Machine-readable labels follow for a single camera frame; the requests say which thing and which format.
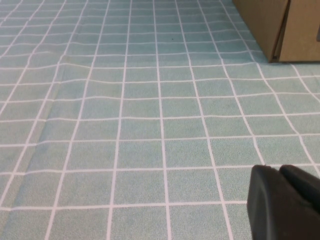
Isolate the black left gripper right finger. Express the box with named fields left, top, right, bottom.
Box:
left=278, top=164, right=320, bottom=213

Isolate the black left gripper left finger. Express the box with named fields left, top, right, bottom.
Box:
left=246, top=164, right=320, bottom=240

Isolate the cardboard shoe box shell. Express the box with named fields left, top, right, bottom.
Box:
left=231, top=0, right=292, bottom=64

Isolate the cardboard drawer with window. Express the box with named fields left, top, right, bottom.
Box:
left=276, top=0, right=320, bottom=63

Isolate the green white checkered tablecloth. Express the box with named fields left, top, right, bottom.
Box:
left=0, top=0, right=320, bottom=240

